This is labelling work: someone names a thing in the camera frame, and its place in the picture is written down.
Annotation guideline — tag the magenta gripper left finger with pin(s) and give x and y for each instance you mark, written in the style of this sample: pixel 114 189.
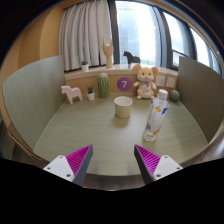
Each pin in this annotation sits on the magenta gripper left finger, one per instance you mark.
pixel 72 167

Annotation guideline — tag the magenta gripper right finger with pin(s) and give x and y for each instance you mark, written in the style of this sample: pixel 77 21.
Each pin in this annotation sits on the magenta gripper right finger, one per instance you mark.
pixel 152 166

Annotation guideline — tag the clear plastic water bottle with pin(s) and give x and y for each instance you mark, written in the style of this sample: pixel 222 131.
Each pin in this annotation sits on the clear plastic water bottle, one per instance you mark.
pixel 158 111

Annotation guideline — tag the pale yellow paper cup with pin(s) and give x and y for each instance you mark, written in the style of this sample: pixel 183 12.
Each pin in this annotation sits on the pale yellow paper cup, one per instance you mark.
pixel 123 105

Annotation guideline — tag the small round green cactus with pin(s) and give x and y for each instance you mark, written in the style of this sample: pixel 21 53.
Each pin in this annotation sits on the small round green cactus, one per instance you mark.
pixel 174 96

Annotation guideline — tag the small potted plant white pot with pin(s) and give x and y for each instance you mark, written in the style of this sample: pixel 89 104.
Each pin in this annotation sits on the small potted plant white pot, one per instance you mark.
pixel 90 93

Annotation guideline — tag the pink wooden horse figurine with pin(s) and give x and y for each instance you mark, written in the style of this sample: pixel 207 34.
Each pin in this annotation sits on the pink wooden horse figurine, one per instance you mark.
pixel 71 93

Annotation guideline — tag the left grey-green divider panel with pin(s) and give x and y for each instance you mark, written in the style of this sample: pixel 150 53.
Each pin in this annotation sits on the left grey-green divider panel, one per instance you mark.
pixel 32 95

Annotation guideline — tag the grey-green divider panel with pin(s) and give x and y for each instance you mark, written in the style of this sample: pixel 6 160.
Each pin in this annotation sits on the grey-green divider panel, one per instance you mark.
pixel 32 95
pixel 202 93

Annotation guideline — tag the plush mouse toy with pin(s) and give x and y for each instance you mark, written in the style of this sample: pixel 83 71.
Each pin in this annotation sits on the plush mouse toy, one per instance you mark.
pixel 145 85

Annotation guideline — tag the purple round number seven sign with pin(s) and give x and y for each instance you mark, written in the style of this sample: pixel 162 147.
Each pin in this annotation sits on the purple round number seven sign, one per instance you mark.
pixel 124 84

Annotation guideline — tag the tall green ceramic cactus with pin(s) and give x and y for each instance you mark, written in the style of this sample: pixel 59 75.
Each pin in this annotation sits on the tall green ceramic cactus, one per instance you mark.
pixel 103 85

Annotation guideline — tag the right grey-green divider panel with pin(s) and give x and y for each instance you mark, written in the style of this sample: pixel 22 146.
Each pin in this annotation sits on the right grey-green divider panel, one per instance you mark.
pixel 202 93

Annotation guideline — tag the windowsill potted plant white pot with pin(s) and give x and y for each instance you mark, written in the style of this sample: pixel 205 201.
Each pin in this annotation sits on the windowsill potted plant white pot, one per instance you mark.
pixel 84 66

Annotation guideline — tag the black horse figurine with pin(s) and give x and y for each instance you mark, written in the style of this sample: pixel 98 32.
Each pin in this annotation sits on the black horse figurine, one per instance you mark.
pixel 131 58

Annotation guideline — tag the wooden hand sculpture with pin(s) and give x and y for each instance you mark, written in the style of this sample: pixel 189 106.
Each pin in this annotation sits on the wooden hand sculpture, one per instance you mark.
pixel 108 51

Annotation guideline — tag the white grey curtain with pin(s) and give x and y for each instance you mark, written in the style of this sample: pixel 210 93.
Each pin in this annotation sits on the white grey curtain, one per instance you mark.
pixel 84 28

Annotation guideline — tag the right white wall socket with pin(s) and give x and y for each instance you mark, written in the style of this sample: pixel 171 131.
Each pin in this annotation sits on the right white wall socket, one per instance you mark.
pixel 171 82

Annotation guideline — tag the white wall socket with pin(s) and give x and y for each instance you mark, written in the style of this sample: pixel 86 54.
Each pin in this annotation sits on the white wall socket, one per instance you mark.
pixel 171 82
pixel 160 81

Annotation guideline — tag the left white wall socket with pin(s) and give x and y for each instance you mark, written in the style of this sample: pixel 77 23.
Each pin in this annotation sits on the left white wall socket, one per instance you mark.
pixel 160 81

